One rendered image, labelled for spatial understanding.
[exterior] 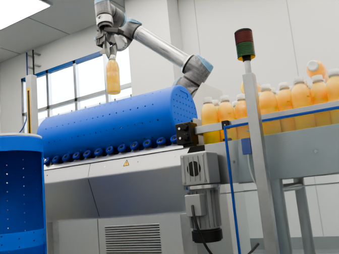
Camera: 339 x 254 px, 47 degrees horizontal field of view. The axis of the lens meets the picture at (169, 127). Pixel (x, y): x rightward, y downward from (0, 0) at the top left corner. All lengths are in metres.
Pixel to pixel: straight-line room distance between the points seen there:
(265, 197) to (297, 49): 3.40
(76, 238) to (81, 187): 2.28
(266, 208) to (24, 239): 0.99
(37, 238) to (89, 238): 2.41
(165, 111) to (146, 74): 3.29
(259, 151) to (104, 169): 0.89
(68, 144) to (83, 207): 0.34
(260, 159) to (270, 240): 0.26
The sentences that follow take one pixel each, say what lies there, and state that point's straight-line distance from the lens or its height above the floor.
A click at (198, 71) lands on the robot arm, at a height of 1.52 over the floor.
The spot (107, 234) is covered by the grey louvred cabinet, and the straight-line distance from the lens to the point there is 4.01.
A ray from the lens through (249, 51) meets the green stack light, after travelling 1.38.
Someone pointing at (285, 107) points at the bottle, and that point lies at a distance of 1.57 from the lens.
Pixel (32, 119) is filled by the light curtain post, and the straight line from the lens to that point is 3.02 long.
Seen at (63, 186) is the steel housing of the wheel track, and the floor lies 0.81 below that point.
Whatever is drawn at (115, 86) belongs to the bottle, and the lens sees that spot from 2.03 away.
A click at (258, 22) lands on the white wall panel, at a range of 4.83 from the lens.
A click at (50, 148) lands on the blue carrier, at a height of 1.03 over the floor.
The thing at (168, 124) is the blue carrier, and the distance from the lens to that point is 1.75.
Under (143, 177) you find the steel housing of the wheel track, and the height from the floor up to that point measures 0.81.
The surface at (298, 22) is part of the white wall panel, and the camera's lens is 4.69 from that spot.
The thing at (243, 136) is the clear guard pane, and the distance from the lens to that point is 1.45.
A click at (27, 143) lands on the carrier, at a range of 1.79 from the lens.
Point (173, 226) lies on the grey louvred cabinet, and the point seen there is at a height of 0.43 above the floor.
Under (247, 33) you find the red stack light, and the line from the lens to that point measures 1.40.
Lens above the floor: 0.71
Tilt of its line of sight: 10 degrees up
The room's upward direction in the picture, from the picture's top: 5 degrees counter-clockwise
